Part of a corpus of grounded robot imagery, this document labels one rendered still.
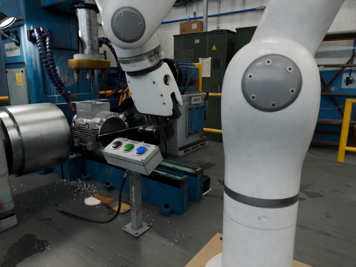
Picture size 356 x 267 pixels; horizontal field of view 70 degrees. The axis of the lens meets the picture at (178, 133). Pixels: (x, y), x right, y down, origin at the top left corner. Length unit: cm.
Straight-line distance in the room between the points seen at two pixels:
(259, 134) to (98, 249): 59
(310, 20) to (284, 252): 35
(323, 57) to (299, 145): 539
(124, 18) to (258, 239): 37
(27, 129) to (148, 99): 54
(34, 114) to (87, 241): 46
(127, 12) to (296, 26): 25
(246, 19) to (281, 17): 578
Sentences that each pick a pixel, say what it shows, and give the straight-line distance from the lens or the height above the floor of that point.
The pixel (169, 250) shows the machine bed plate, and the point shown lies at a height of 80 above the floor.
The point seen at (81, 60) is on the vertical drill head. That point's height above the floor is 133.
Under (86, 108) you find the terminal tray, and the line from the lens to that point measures 121.
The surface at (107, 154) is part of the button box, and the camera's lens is 77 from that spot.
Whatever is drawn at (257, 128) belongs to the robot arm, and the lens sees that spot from 33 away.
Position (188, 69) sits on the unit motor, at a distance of 157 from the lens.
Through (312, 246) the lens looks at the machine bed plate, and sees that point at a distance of 87.
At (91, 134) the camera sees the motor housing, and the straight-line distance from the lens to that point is 113.
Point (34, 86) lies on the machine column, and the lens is 132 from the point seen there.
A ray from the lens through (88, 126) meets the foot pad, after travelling 113.
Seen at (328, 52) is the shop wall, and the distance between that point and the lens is 574.
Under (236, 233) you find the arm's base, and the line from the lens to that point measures 44.
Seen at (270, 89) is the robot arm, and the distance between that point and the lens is 30.
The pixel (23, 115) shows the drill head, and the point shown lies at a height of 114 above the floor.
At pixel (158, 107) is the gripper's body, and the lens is 51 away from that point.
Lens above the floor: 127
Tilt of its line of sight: 13 degrees down
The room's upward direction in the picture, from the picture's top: straight up
